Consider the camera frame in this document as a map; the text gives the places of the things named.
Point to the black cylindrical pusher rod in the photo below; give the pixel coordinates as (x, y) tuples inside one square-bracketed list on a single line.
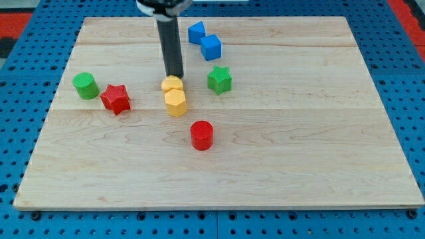
[(171, 47)]

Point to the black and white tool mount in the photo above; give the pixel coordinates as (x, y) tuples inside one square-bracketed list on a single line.
[(167, 8)]

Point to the green star block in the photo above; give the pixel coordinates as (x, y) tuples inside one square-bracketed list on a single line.
[(219, 80)]

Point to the red star block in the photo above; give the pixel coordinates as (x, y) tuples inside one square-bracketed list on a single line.
[(116, 99)]

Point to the blue triangular prism block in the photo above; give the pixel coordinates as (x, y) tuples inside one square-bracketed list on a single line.
[(196, 32)]

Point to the blue cube block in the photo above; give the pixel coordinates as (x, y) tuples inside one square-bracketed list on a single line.
[(211, 47)]

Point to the yellow rounded block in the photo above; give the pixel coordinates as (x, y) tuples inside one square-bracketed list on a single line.
[(171, 82)]

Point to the yellow hexagon block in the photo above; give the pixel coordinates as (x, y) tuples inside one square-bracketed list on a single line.
[(176, 103)]

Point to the green cylinder block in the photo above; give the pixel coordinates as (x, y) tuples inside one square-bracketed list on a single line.
[(85, 85)]

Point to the red cylinder block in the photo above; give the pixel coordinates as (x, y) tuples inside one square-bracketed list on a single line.
[(202, 135)]

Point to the wooden board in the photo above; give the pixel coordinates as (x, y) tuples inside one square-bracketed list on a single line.
[(303, 127)]

